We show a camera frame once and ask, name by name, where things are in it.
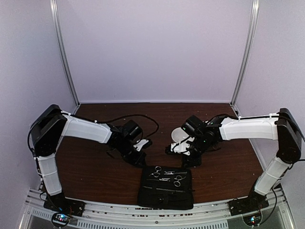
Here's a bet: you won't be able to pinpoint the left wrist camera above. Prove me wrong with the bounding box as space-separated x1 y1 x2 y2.
133 139 153 152

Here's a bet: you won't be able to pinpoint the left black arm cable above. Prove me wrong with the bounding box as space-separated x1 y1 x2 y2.
27 114 160 158

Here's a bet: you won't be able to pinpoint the front aluminium rail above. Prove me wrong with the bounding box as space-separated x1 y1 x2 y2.
20 188 296 229

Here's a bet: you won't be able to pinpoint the silver thinning scissors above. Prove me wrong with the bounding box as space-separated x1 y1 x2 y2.
149 166 188 178

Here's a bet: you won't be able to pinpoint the black zippered tool case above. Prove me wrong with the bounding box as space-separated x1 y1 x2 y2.
137 166 194 210

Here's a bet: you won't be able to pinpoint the left aluminium frame post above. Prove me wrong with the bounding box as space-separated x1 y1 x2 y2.
50 0 80 106

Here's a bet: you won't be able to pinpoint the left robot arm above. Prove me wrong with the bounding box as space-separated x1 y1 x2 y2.
27 104 152 212

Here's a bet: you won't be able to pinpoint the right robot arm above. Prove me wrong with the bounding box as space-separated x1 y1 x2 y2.
181 108 305 211

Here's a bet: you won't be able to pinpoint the silver hair scissors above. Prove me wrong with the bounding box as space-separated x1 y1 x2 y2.
146 175 186 187

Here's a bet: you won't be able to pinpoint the right aluminium frame post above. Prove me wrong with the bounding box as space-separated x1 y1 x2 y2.
230 0 260 109

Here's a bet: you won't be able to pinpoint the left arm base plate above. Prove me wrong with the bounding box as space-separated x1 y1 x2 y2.
43 199 85 217

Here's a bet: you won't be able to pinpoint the aluminium frame post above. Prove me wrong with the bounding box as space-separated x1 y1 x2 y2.
50 0 80 106
230 0 260 109

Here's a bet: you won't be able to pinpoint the round white bowl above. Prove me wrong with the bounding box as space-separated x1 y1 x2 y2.
171 127 190 143

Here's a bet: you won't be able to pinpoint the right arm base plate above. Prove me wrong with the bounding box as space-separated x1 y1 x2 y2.
228 197 269 216

